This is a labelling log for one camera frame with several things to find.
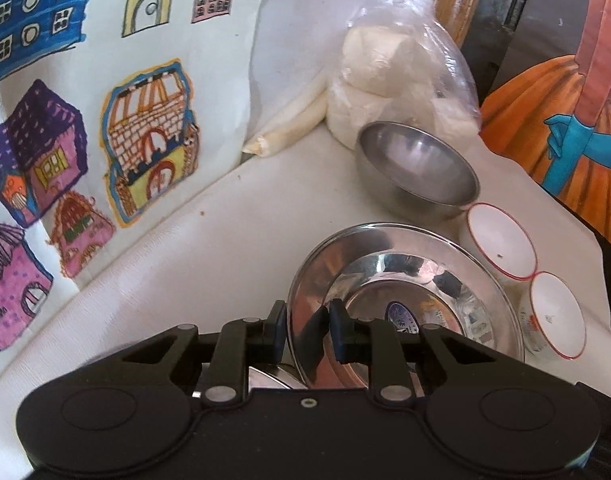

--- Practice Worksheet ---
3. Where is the dark metal frame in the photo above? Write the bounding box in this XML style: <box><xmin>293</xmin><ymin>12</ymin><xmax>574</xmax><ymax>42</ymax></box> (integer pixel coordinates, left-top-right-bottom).
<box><xmin>460</xmin><ymin>0</ymin><xmax>603</xmax><ymax>106</ymax></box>

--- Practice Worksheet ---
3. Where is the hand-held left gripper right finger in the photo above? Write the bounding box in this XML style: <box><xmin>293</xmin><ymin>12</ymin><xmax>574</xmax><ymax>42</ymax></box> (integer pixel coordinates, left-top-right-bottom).
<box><xmin>328</xmin><ymin>299</ymin><xmax>525</xmax><ymax>404</ymax></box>

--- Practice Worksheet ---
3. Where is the white cartoon printed tablecloth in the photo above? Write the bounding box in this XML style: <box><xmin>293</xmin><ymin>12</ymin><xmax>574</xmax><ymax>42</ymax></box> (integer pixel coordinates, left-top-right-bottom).
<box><xmin>0</xmin><ymin>125</ymin><xmax>611</xmax><ymax>401</ymax></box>

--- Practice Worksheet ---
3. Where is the house drawing cloth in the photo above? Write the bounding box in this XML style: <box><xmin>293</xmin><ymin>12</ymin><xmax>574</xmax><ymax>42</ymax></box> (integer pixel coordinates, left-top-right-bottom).
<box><xmin>0</xmin><ymin>0</ymin><xmax>286</xmax><ymax>361</ymax></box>

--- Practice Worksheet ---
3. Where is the rolled white paper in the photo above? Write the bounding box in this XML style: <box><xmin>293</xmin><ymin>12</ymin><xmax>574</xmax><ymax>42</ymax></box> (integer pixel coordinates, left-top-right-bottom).
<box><xmin>242</xmin><ymin>77</ymin><xmax>331</xmax><ymax>160</ymax></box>

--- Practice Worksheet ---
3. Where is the plain steel plate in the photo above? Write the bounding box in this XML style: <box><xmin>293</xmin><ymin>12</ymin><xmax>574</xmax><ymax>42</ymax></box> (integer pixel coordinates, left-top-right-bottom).
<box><xmin>246</xmin><ymin>364</ymin><xmax>307</xmax><ymax>391</ymax></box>

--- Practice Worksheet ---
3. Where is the plastic bag of white lumps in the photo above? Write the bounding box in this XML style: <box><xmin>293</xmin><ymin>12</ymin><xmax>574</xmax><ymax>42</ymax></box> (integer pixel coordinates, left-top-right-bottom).
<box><xmin>325</xmin><ymin>0</ymin><xmax>482</xmax><ymax>153</ymax></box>

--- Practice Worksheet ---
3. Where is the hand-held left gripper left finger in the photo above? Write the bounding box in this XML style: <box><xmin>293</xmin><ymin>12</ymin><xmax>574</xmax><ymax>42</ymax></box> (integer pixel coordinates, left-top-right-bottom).
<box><xmin>88</xmin><ymin>301</ymin><xmax>289</xmax><ymax>404</ymax></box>

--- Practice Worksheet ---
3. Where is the orange dress figure poster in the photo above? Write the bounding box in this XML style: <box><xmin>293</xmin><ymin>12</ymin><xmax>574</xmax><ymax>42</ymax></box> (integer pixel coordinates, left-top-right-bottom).
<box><xmin>479</xmin><ymin>0</ymin><xmax>611</xmax><ymax>247</ymax></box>

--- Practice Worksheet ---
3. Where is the white bowl with red rim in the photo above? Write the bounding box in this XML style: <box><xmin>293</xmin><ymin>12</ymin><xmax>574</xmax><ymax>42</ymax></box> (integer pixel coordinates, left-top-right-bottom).
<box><xmin>466</xmin><ymin>202</ymin><xmax>539</xmax><ymax>281</ymax></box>
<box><xmin>518</xmin><ymin>271</ymin><xmax>587</xmax><ymax>361</ymax></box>

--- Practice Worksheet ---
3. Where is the shiny steel bowl with sticker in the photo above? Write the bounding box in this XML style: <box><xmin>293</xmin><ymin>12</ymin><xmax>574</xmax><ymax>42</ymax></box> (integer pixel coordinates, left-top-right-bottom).
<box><xmin>288</xmin><ymin>222</ymin><xmax>526</xmax><ymax>391</ymax></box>

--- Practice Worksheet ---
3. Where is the small steel bowl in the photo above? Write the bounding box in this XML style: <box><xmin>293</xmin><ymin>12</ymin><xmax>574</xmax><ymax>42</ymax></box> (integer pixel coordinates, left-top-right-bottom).
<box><xmin>356</xmin><ymin>121</ymin><xmax>481</xmax><ymax>222</ymax></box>

